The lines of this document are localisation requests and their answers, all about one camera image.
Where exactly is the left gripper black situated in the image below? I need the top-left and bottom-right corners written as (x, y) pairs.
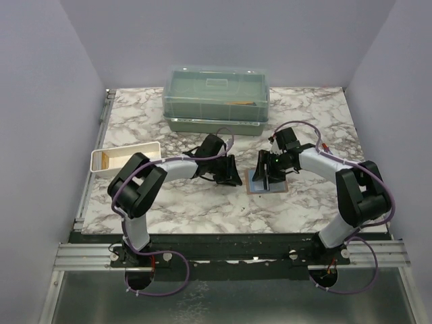
top-left (207, 154), bottom-right (242, 186)

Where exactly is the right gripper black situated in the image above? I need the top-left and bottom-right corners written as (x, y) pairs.
top-left (253, 149), bottom-right (293, 184)

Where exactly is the brown leather card holder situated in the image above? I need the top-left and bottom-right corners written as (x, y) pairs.
top-left (244, 169), bottom-right (288, 195)

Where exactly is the white rectangular tray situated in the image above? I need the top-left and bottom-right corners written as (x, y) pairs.
top-left (90, 142), bottom-right (161, 178)

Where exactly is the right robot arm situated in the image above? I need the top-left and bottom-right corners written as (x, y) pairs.
top-left (252, 128), bottom-right (394, 265)

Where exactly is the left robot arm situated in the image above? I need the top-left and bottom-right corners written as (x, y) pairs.
top-left (107, 134), bottom-right (242, 267)

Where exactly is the stack of cards in tray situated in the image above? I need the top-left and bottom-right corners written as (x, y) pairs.
top-left (91, 151), bottom-right (109, 171)

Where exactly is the red blue screwdriver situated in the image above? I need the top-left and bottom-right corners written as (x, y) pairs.
top-left (321, 143), bottom-right (333, 156)

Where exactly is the green clear-lid storage box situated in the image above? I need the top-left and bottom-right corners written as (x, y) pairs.
top-left (162, 65), bottom-right (270, 136)

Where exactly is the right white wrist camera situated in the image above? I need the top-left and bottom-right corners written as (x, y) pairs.
top-left (269, 136), bottom-right (282, 155)

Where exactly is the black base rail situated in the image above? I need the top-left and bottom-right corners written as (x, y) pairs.
top-left (67, 233), bottom-right (391, 281)

